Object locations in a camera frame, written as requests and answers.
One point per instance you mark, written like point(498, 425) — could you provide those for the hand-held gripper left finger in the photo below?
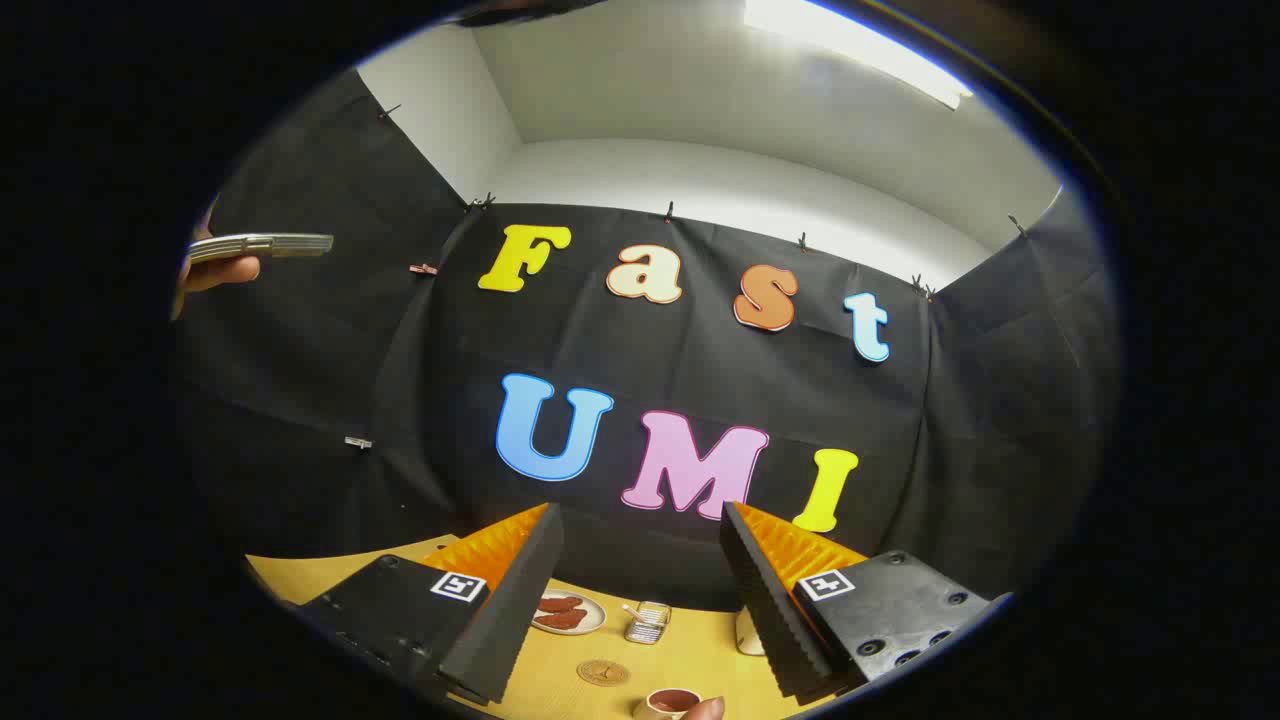
point(510, 620)

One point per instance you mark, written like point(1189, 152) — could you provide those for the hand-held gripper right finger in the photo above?
point(770, 610)

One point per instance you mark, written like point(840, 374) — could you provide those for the round wooden coaster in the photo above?
point(603, 672)

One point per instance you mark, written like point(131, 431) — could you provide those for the silver ribbed device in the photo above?
point(262, 246)

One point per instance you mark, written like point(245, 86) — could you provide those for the cream toaster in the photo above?
point(748, 632)

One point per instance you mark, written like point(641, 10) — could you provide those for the reddish-brown food slice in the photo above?
point(560, 603)
point(562, 620)

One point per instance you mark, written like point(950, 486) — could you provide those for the white round plate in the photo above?
point(596, 612)

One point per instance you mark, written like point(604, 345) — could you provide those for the wooden table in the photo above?
point(690, 650)

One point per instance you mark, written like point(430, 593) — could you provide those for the black backdrop cloth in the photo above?
point(680, 370)

